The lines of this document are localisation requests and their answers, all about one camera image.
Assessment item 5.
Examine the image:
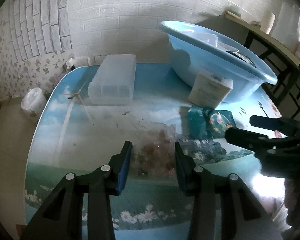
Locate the clear plastic storage box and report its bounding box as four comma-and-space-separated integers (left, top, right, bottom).
88, 54, 136, 106

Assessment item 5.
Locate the bag of reddish snacks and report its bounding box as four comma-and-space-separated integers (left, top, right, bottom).
130, 123, 176, 180

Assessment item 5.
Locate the green snack packet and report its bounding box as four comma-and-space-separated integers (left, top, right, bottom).
188, 106, 237, 140

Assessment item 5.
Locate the light blue plastic basin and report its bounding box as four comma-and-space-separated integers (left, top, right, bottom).
160, 21, 277, 103

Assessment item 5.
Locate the white appliance on shelf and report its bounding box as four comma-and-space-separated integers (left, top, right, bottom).
271, 2, 300, 53

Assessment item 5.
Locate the folding side table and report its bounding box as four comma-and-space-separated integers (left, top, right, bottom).
223, 10, 300, 118

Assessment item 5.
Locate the white tissue pack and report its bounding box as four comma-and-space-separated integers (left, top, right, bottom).
189, 71, 233, 109

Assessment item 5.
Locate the paper towel roll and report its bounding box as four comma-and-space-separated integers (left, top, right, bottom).
260, 10, 276, 34

